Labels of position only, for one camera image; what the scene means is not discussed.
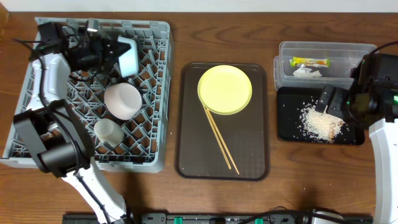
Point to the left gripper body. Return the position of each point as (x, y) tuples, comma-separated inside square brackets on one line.
[(106, 50)]

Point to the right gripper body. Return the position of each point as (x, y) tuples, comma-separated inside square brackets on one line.
[(347, 101)]

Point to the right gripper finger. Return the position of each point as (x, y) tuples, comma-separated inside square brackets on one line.
[(334, 108), (325, 98)]

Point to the light blue bowl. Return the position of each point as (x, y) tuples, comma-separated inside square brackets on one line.
[(129, 61)]

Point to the green yellow snack wrapper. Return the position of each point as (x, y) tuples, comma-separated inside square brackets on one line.
[(309, 62)]

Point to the pink bowl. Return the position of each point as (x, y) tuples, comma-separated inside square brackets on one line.
[(123, 100)]

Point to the white cup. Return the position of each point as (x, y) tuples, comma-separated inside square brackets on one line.
[(108, 131)]

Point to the yellow plate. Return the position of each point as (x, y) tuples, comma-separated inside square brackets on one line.
[(224, 89)]

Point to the wooden chopstick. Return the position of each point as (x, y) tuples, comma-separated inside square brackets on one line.
[(216, 137), (228, 154)]

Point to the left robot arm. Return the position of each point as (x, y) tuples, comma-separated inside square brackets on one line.
[(52, 133)]

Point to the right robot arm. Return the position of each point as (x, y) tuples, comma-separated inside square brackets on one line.
[(371, 103)]

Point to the pile of rice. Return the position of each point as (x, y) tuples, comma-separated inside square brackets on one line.
[(303, 123)]

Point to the crumpled white paper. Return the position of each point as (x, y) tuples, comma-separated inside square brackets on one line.
[(304, 72)]

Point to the clear plastic bin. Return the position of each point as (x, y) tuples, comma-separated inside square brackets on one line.
[(344, 57)]

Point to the black tray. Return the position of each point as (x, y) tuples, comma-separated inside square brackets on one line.
[(295, 95)]

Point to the grey dish rack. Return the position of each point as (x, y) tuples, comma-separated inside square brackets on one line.
[(144, 144)]

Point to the brown serving tray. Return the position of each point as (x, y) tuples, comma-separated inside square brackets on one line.
[(246, 133)]

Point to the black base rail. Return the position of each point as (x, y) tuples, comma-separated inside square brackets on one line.
[(162, 218)]

